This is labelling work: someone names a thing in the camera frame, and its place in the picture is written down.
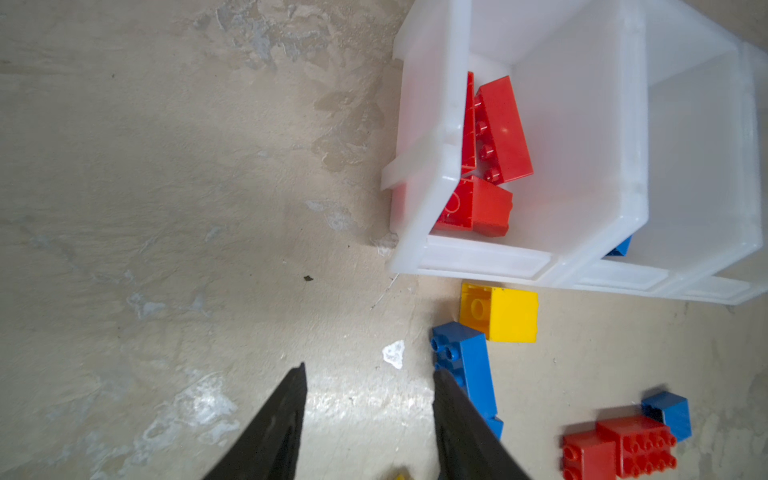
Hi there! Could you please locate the blue long brick left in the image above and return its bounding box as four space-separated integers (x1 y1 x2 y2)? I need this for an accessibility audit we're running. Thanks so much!
430 322 504 439

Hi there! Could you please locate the white bin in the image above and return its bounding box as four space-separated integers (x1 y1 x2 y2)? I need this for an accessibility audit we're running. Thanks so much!
571 1 764 300
381 1 648 287
678 42 767 306

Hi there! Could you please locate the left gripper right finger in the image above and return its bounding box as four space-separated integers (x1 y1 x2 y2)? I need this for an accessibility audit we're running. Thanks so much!
433 370 529 480

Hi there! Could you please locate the red long brick tall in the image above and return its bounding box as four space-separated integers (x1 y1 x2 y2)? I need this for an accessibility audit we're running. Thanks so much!
461 71 477 177

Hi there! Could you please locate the left white bin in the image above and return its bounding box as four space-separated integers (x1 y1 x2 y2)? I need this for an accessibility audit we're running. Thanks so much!
381 1 648 287

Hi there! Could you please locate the yellow brick top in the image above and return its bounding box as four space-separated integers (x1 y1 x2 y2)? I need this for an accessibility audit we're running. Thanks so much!
459 283 539 344

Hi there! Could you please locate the small red brick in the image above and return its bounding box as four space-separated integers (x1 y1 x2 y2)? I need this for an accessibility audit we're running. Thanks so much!
562 431 616 480
434 176 513 237

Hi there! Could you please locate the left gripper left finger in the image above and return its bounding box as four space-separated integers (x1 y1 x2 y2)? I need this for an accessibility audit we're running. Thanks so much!
205 364 307 479

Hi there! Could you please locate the middle white bin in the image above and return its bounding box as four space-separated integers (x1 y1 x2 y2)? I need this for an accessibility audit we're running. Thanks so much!
571 1 764 300

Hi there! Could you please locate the red wide brick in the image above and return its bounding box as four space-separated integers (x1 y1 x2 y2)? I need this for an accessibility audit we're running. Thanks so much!
596 415 677 479

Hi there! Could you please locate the right white bin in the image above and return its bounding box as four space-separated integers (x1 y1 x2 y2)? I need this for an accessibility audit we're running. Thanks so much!
678 42 767 306

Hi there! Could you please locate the red long diagonal brick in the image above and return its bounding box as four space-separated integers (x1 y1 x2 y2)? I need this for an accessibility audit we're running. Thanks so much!
474 76 534 185

